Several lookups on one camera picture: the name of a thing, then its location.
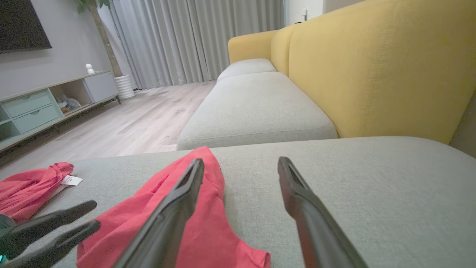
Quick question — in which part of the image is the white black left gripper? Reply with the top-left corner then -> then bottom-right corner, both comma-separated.
0,200 -> 101,268

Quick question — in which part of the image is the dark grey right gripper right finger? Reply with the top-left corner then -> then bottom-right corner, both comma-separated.
277,156 -> 369,268

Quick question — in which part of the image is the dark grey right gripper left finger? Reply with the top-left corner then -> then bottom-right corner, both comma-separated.
113,158 -> 205,268

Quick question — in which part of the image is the red garment with white waistband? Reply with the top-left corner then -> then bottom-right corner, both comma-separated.
76,146 -> 271,268

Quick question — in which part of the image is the large grey sofa chaise cushion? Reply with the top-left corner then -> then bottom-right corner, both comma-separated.
0,136 -> 476,268

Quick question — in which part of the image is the pale green TV cabinet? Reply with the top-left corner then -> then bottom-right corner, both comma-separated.
0,71 -> 121,153

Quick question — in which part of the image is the grey sofa seat cushion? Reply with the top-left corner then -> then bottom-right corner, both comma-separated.
217,58 -> 277,82
177,71 -> 338,151

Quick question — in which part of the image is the clutter in cabinet shelf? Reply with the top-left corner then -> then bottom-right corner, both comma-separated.
56,95 -> 82,114

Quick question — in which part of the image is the white ribbed plant pot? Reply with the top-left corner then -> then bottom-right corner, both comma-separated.
114,74 -> 136,100

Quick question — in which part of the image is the wide yellow sofa back cushion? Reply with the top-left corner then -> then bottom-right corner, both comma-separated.
289,0 -> 476,144

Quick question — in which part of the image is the narrow yellow sofa back cushion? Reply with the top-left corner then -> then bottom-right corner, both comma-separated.
270,24 -> 298,77

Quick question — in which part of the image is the grey pleated curtain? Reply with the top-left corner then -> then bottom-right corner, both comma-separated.
110,0 -> 285,90

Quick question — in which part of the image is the yellow sofa armrest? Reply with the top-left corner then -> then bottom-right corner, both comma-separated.
228,31 -> 278,64

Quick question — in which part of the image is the indoor plant with brown trunk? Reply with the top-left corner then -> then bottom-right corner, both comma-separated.
74,0 -> 123,78

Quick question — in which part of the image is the black wall television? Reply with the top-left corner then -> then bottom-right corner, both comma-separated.
0,0 -> 52,53

